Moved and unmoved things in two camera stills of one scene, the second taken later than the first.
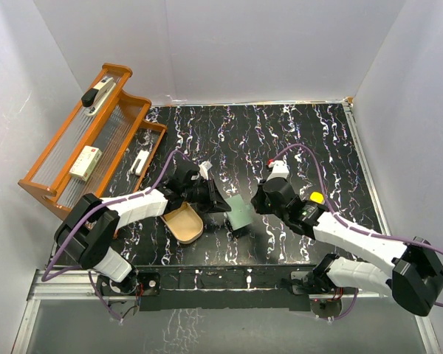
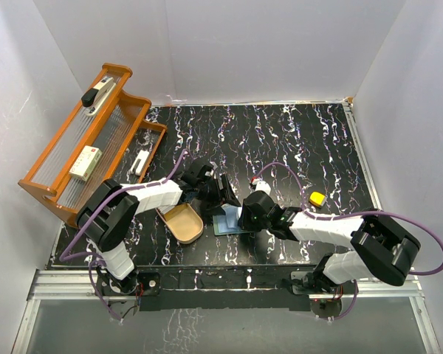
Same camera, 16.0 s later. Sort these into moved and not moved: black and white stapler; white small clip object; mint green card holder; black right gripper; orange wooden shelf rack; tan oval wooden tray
Moved: mint green card holder; black right gripper
Not moved: tan oval wooden tray; orange wooden shelf rack; white small clip object; black and white stapler
